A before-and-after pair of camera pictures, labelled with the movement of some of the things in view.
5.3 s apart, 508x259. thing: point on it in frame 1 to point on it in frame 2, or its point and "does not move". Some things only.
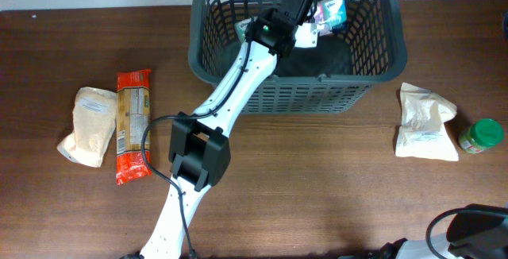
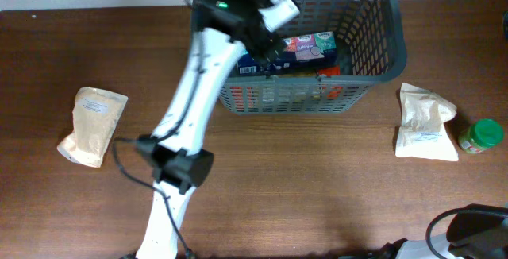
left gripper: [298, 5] to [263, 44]
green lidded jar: [481, 135] does not move
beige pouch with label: [94, 117] does not move
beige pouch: [423, 133] does not move
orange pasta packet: [132, 148] to [242, 98]
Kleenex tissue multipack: [330, 13] to [305, 52]
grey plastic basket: [332, 78] does not move
